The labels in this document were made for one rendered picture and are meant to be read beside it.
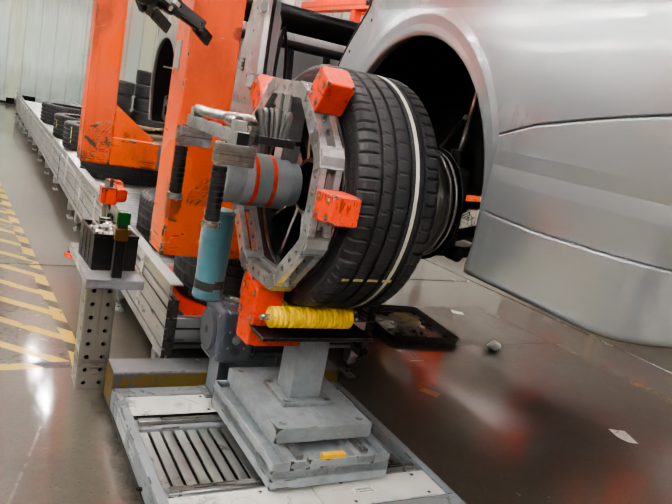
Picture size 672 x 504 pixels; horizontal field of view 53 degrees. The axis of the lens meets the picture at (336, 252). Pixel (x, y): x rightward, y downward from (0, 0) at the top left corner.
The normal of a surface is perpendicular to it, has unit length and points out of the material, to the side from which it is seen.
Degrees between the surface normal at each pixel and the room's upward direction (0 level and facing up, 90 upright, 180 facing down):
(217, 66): 90
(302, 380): 90
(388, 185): 78
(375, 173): 74
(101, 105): 90
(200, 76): 90
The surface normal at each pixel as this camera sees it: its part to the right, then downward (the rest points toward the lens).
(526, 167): -0.87, -0.07
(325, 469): 0.45, 0.27
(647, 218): -0.74, 0.03
